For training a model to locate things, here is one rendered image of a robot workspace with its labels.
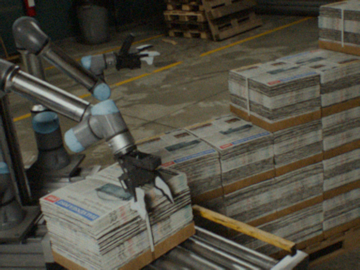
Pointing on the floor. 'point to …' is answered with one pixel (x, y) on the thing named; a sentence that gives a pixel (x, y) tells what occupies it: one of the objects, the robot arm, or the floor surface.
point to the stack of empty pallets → (190, 19)
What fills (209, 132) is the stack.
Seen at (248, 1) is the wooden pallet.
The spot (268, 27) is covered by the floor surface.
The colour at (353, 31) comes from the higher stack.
